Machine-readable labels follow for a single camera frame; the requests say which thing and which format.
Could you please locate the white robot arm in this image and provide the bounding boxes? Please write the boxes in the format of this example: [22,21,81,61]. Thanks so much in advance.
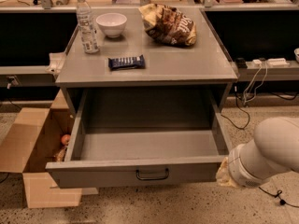
[216,117,299,189]

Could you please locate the black drawer handle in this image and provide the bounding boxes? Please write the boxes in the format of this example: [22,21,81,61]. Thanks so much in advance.
[135,169,169,181]

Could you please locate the grey top drawer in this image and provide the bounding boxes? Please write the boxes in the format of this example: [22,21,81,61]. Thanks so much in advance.
[46,87,232,188]

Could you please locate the brown chip bag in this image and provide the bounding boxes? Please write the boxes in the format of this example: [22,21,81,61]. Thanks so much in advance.
[139,4,197,47]

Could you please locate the blue candy bar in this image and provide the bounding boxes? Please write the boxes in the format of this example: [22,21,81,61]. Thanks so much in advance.
[108,55,145,70]

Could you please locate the red apple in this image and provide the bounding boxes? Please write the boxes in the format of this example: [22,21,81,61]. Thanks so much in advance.
[61,134,70,146]

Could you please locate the cardboard box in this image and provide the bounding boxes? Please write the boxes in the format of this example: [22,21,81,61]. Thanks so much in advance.
[0,92,98,208]

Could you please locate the white cables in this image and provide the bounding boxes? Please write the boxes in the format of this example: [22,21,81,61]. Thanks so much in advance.
[242,63,269,106]

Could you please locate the white bowl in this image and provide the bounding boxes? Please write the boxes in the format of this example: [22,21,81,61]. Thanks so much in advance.
[96,13,127,38]

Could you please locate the clear plastic water bottle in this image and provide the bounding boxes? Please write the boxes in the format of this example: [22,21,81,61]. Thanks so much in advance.
[76,0,99,54]

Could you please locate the white power strip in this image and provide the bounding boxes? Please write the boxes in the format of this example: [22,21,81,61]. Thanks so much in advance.
[251,58,289,67]

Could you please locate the snack bag in box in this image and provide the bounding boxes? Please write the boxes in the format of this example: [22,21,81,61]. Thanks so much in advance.
[54,147,67,161]

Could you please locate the black floor cable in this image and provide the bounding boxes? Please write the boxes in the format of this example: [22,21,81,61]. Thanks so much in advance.
[258,186,299,209]

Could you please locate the grey cabinet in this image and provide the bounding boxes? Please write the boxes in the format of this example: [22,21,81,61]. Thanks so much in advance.
[55,7,239,117]

